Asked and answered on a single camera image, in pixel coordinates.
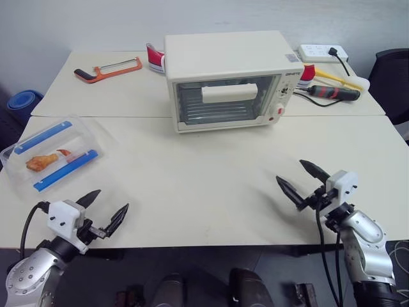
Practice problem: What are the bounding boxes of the clear plastic container blue clips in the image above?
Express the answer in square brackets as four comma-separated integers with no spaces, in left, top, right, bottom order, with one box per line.
[0,114,107,201]

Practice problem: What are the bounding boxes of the black power cable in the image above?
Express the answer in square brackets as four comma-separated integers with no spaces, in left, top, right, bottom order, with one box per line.
[293,90,345,108]

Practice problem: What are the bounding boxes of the dark rounded shape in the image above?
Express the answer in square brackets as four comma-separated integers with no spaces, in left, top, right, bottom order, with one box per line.
[229,267,276,307]

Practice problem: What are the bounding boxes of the orange hacksaw black handle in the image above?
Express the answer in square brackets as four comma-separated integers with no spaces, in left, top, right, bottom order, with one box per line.
[73,56,143,84]

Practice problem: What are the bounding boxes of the black office chair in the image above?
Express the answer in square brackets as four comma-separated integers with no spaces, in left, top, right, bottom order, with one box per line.
[367,47,409,142]

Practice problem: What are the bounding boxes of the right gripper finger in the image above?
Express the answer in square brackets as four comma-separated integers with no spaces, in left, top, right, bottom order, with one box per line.
[299,159,332,186]
[275,175,305,212]

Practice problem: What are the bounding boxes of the red black electric screwdriver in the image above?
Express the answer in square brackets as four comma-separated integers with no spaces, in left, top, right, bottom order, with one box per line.
[305,84,362,102]

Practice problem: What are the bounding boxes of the fried chicken drumstick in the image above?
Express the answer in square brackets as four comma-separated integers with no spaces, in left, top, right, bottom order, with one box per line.
[25,153,60,172]

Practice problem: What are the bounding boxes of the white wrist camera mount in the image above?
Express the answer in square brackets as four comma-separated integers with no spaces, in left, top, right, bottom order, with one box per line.
[47,200,89,255]
[320,170,359,219]

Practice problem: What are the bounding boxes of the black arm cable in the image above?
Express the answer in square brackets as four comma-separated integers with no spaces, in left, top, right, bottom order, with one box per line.
[19,201,49,260]
[314,201,346,307]

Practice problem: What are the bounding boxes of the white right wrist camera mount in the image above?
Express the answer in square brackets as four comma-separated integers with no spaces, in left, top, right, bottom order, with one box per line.
[320,170,359,219]

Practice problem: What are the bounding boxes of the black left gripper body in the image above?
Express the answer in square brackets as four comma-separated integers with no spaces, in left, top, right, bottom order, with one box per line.
[75,209,108,246]

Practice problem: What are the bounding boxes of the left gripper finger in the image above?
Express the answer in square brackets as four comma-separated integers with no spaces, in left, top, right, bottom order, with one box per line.
[105,203,130,238]
[76,189,102,211]

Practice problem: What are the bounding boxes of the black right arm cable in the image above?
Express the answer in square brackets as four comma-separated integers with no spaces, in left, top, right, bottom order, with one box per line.
[314,201,346,307]

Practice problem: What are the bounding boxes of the white power strip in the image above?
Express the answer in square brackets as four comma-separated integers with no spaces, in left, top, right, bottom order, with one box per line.
[298,43,350,63]

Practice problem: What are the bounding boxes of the white toaster oven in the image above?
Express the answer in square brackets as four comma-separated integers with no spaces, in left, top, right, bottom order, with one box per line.
[164,30,304,134]

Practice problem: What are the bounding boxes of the white floor cable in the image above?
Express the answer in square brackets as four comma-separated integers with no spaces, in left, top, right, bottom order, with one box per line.
[392,239,409,273]

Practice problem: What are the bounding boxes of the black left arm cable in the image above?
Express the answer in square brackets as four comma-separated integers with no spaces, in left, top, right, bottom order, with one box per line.
[19,201,49,260]

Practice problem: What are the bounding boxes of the yellow white brush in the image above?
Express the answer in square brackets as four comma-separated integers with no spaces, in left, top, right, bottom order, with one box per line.
[314,69,372,94]

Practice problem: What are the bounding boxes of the red white tape roll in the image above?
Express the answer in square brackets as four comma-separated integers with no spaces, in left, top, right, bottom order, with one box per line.
[145,43,167,75]
[298,65,318,89]

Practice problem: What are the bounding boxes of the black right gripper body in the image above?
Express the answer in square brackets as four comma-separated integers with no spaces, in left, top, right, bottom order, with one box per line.
[301,184,339,211]

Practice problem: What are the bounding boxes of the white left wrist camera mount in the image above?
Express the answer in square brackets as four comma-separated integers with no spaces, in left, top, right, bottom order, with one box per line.
[47,200,89,255]

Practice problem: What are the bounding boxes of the black plug with cable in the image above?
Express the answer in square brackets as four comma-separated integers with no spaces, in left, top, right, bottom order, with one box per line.
[327,47,351,78]

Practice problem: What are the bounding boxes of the blue rolled mat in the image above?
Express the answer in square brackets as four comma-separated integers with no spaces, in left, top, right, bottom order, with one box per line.
[7,90,45,128]

